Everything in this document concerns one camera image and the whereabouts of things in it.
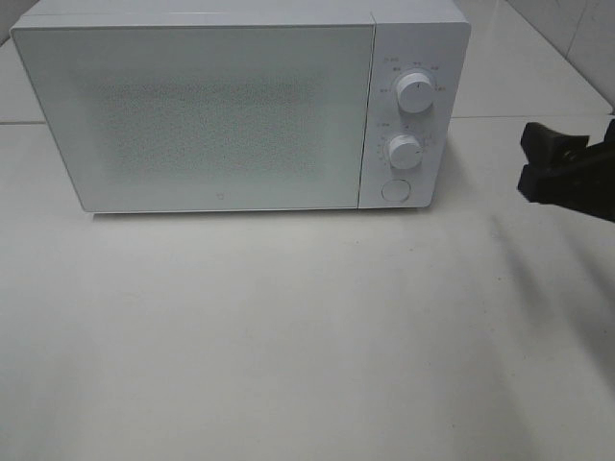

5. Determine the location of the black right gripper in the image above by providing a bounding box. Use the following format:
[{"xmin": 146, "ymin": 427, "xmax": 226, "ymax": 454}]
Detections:
[{"xmin": 517, "ymin": 120, "xmax": 614, "ymax": 222}]

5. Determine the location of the round white door release button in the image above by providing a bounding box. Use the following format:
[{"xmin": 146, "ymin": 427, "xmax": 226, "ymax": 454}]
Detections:
[{"xmin": 381, "ymin": 180, "xmax": 411, "ymax": 203}]

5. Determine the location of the upper white power knob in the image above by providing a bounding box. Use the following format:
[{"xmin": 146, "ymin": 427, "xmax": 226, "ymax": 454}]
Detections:
[{"xmin": 395, "ymin": 69, "xmax": 435, "ymax": 114}]

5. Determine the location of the white microwave door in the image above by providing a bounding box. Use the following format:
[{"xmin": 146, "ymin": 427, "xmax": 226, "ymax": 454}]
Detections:
[{"xmin": 14, "ymin": 25, "xmax": 373, "ymax": 213}]

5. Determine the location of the white microwave oven body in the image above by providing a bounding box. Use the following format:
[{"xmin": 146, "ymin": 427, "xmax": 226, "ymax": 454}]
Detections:
[{"xmin": 11, "ymin": 1, "xmax": 471, "ymax": 209}]

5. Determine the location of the white timer knob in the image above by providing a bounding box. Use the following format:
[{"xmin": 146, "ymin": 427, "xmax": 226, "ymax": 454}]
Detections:
[{"xmin": 387, "ymin": 134, "xmax": 423, "ymax": 170}]

